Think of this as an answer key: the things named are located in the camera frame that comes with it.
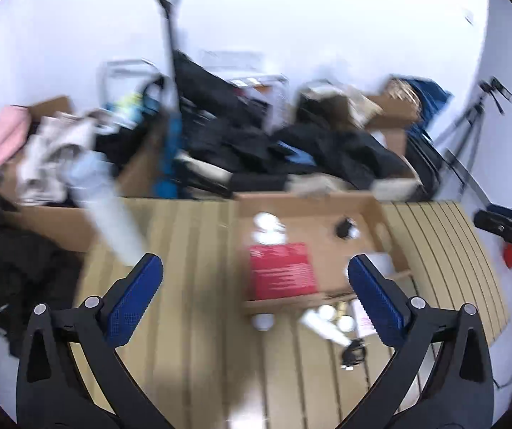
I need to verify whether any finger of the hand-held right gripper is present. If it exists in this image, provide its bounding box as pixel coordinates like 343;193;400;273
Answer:
473;204;512;252

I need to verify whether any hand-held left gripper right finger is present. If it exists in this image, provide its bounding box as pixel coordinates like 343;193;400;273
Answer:
335;254;494;429

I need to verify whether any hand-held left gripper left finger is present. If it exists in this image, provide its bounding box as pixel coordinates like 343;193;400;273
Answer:
16;253;181;429

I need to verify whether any white card with red print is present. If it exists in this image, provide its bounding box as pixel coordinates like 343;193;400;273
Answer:
353;299;380;339

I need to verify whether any white paper sheet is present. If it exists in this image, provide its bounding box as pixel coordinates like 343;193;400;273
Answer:
363;252;396;278

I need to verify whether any shallow cardboard box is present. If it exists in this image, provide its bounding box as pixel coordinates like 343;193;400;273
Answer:
233;191;414;316

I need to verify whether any white tube bottle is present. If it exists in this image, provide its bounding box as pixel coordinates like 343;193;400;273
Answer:
300;307;351;347

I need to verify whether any small black charger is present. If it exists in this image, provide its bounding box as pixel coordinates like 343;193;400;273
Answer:
335;217;358;238

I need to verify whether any black tripod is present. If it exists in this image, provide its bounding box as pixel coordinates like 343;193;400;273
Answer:
432;77;512;195

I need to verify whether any red flat box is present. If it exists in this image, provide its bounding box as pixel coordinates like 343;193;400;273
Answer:
249;242;319;301

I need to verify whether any large cardboard box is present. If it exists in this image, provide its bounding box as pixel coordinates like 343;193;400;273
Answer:
0;95;167;255

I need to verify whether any black cloth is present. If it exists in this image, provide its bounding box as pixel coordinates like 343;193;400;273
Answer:
0;197;83;359

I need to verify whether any white round container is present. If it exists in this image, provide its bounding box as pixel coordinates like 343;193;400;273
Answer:
252;211;287;244

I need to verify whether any blue bag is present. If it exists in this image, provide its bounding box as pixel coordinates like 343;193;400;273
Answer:
403;78;454;146

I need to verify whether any brown cardboard box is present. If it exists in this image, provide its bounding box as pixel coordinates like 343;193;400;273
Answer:
362;92;422;158

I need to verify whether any beige crumpled cloth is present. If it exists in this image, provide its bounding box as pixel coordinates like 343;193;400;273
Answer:
16;113;100;208

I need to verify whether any black clothing pile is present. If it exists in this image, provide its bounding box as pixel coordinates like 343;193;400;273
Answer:
173;51;418;197

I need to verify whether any pink cloth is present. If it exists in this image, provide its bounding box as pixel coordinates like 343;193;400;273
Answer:
0;104;31;185

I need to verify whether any black cable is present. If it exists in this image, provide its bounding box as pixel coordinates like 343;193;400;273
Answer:
342;337;368;371

